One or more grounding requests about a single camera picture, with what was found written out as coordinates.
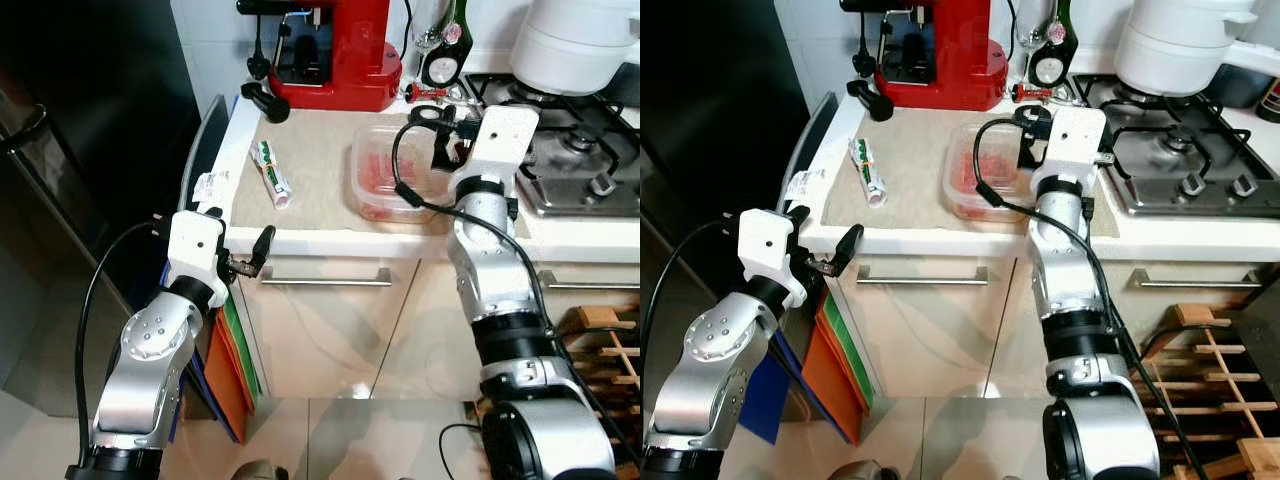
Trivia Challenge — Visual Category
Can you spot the black fridge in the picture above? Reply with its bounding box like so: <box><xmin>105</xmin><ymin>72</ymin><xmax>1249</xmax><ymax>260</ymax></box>
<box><xmin>640</xmin><ymin>0</ymin><xmax>813</xmax><ymax>421</ymax></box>
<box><xmin>0</xmin><ymin>0</ymin><xmax>201</xmax><ymax>419</ymax></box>

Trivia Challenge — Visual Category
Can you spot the white paper label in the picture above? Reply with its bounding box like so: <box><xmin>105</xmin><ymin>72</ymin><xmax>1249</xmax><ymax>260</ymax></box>
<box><xmin>785</xmin><ymin>170</ymin><xmax>828</xmax><ymax>204</ymax></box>
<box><xmin>193</xmin><ymin>172</ymin><xmax>234</xmax><ymax>207</ymax></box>

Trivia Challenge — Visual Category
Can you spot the dark bottle round label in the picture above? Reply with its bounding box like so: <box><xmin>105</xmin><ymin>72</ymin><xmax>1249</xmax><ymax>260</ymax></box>
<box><xmin>1028</xmin><ymin>0</ymin><xmax>1079</xmax><ymax>87</ymax></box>
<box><xmin>420</xmin><ymin>0</ymin><xmax>474</xmax><ymax>89</ymax></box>

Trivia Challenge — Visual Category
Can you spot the clear plastic food container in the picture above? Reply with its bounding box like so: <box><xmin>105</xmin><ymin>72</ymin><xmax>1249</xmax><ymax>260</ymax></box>
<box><xmin>943</xmin><ymin>122</ymin><xmax>1046</xmax><ymax>223</ymax></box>
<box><xmin>350</xmin><ymin>122</ymin><xmax>471</xmax><ymax>224</ymax></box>

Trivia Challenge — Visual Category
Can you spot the clear wine glass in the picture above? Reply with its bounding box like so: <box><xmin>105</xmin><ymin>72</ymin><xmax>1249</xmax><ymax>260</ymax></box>
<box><xmin>410</xmin><ymin>0</ymin><xmax>446</xmax><ymax>51</ymax></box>
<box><xmin>1015</xmin><ymin>0</ymin><xmax>1051</xmax><ymax>49</ymax></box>

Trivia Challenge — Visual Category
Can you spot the green flat board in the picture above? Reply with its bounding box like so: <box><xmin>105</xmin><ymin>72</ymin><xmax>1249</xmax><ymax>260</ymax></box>
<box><xmin>820</xmin><ymin>290</ymin><xmax>876</xmax><ymax>409</ymax></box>
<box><xmin>222</xmin><ymin>295</ymin><xmax>263</xmax><ymax>406</ymax></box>

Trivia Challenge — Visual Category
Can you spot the red coffee machine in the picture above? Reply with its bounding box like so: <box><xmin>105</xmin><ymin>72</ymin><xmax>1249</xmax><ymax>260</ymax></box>
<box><xmin>238</xmin><ymin>0</ymin><xmax>403</xmax><ymax>113</ymax></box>
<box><xmin>840</xmin><ymin>0</ymin><xmax>1011</xmax><ymax>111</ymax></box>

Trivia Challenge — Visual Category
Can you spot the cream cabinet door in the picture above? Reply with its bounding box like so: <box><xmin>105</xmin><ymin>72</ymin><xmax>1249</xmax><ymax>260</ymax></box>
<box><xmin>232</xmin><ymin>255</ymin><xmax>421</xmax><ymax>401</ymax></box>
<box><xmin>375</xmin><ymin>258</ymin><xmax>641</xmax><ymax>401</ymax></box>
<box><xmin>990</xmin><ymin>258</ymin><xmax>1280</xmax><ymax>401</ymax></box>
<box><xmin>820</xmin><ymin>255</ymin><xmax>1031</xmax><ymax>401</ymax></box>

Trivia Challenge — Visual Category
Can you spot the orange flat board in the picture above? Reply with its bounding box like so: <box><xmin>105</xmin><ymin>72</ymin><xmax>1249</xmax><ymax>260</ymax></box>
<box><xmin>203</xmin><ymin>310</ymin><xmax>251</xmax><ymax>441</ymax></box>
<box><xmin>803</xmin><ymin>315</ymin><xmax>863</xmax><ymax>446</ymax></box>

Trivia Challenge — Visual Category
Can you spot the steel gas stove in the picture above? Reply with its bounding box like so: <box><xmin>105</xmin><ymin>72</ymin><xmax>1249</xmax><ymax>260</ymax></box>
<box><xmin>1068</xmin><ymin>72</ymin><xmax>1280</xmax><ymax>218</ymax></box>
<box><xmin>462</xmin><ymin>72</ymin><xmax>641</xmax><ymax>218</ymax></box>

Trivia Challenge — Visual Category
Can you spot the white cooking pot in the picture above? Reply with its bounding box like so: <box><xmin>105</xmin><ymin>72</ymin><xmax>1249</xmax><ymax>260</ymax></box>
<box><xmin>510</xmin><ymin>0</ymin><xmax>641</xmax><ymax>97</ymax></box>
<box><xmin>1113</xmin><ymin>0</ymin><xmax>1280</xmax><ymax>97</ymax></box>

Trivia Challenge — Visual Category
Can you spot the blue flat board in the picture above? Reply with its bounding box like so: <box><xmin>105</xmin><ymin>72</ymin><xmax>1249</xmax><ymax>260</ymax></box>
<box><xmin>165</xmin><ymin>300</ymin><xmax>241</xmax><ymax>446</ymax></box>
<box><xmin>738</xmin><ymin>330</ymin><xmax>801</xmax><ymax>446</ymax></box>

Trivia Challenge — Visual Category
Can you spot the grey left robot foot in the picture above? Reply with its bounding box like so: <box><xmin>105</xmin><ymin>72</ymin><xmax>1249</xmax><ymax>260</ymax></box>
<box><xmin>230</xmin><ymin>460</ymin><xmax>293</xmax><ymax>480</ymax></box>
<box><xmin>825</xmin><ymin>460</ymin><xmax>889</xmax><ymax>480</ymax></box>

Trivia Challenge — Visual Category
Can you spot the wooden slatted rack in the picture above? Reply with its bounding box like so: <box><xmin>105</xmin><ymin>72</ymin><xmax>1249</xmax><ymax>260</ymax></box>
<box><xmin>1140</xmin><ymin>303</ymin><xmax>1280</xmax><ymax>480</ymax></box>
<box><xmin>553</xmin><ymin>303</ymin><xmax>641</xmax><ymax>476</ymax></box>

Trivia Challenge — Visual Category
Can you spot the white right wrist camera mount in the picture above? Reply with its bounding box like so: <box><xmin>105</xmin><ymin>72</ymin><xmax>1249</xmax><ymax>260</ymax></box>
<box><xmin>455</xmin><ymin>103</ymin><xmax>542</xmax><ymax>188</ymax></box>
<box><xmin>1035</xmin><ymin>105</ymin><xmax>1106</xmax><ymax>186</ymax></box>

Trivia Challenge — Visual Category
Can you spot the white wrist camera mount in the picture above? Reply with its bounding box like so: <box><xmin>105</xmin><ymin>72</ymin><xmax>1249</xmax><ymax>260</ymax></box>
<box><xmin>165</xmin><ymin>208</ymin><xmax>230</xmax><ymax>293</ymax></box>
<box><xmin>1035</xmin><ymin>105</ymin><xmax>1106</xmax><ymax>186</ymax></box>
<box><xmin>737</xmin><ymin>208</ymin><xmax>809</xmax><ymax>309</ymax></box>
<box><xmin>455</xmin><ymin>103</ymin><xmax>542</xmax><ymax>188</ymax></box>

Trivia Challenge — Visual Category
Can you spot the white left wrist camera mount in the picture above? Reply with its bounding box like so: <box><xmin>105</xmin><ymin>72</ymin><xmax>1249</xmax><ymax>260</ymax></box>
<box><xmin>737</xmin><ymin>208</ymin><xmax>809</xmax><ymax>309</ymax></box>
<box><xmin>165</xmin><ymin>208</ymin><xmax>230</xmax><ymax>293</ymax></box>

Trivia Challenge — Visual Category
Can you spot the silver bar cabinet handle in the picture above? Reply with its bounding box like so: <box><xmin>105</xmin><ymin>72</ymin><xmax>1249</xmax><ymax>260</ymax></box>
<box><xmin>1133</xmin><ymin>268</ymin><xmax>1263</xmax><ymax>292</ymax></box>
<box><xmin>538</xmin><ymin>270</ymin><xmax>641</xmax><ymax>292</ymax></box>
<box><xmin>855</xmin><ymin>265</ymin><xmax>991</xmax><ymax>288</ymax></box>
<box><xmin>258</xmin><ymin>265</ymin><xmax>394</xmax><ymax>288</ymax></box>

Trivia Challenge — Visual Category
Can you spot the black portafilter handle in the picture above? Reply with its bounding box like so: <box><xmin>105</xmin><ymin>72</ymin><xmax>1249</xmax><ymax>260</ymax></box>
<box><xmin>846</xmin><ymin>78</ymin><xmax>896</xmax><ymax>123</ymax></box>
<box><xmin>240</xmin><ymin>82</ymin><xmax>291</xmax><ymax>124</ymax></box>

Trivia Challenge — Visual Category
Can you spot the dark fridge handle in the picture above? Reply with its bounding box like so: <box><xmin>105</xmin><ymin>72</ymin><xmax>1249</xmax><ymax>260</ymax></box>
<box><xmin>0</xmin><ymin>103</ymin><xmax>48</xmax><ymax>153</ymax></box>

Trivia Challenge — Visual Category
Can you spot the black floor cable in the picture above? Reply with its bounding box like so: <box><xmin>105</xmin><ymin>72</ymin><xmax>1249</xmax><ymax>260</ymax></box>
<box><xmin>438</xmin><ymin>422</ymin><xmax>488</xmax><ymax>473</ymax></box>

